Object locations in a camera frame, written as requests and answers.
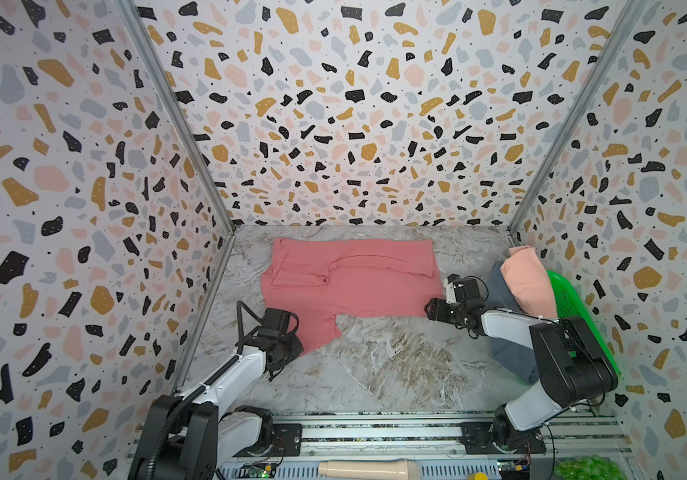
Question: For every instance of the left aluminium corner post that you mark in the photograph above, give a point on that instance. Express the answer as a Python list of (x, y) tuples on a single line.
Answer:
[(146, 52)]

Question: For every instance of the right aluminium corner post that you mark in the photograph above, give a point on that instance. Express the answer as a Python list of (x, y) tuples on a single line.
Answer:
[(629, 16)]

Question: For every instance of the grey blue t-shirt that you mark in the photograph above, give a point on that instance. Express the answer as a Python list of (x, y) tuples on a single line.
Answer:
[(517, 359)]

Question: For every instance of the aluminium corner post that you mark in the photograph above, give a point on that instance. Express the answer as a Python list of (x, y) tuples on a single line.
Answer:
[(629, 16), (146, 52)]

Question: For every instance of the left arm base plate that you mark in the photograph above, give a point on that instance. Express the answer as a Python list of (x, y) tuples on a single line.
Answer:
[(283, 439)]

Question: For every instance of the beige cylindrical handle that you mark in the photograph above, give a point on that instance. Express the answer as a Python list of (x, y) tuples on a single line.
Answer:
[(371, 470)]

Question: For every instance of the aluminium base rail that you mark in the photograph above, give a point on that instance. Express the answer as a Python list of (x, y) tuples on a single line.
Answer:
[(432, 440)]

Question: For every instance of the left electronics board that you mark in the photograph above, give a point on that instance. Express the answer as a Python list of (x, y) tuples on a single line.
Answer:
[(258, 470)]

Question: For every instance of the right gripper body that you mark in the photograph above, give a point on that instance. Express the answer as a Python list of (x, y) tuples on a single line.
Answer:
[(439, 309)]

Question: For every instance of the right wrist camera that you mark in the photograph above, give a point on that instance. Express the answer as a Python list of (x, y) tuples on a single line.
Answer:
[(450, 297)]

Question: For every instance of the right electronics board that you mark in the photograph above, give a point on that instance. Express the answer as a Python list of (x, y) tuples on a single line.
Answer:
[(514, 470)]

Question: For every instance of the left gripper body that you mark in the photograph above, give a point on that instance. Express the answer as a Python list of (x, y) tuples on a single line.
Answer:
[(289, 347)]

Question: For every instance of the small yellow object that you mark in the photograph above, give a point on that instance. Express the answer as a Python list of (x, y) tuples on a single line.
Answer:
[(478, 476)]

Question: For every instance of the red pink t-shirt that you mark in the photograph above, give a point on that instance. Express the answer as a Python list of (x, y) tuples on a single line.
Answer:
[(320, 280)]

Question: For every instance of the light peach t-shirt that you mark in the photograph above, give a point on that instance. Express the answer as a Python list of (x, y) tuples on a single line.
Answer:
[(528, 281)]

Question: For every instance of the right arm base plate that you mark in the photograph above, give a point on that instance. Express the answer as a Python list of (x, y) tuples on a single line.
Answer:
[(488, 438)]

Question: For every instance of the electronics board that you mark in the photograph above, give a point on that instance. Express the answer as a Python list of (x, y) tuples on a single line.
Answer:
[(514, 470), (258, 470)]

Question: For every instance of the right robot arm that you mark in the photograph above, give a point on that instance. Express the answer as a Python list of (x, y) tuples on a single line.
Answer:
[(572, 365)]

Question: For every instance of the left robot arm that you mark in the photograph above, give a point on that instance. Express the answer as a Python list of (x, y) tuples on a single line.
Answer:
[(191, 434)]

